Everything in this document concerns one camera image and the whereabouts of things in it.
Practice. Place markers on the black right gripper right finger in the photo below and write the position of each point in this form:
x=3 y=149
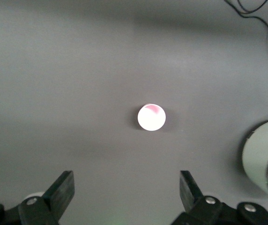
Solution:
x=190 y=194

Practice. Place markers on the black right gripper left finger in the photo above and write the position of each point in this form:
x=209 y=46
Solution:
x=59 y=194

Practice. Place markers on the pink plastic cup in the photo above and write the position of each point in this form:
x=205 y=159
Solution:
x=151 y=118

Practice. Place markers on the pale green pot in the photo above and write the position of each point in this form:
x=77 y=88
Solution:
x=257 y=154

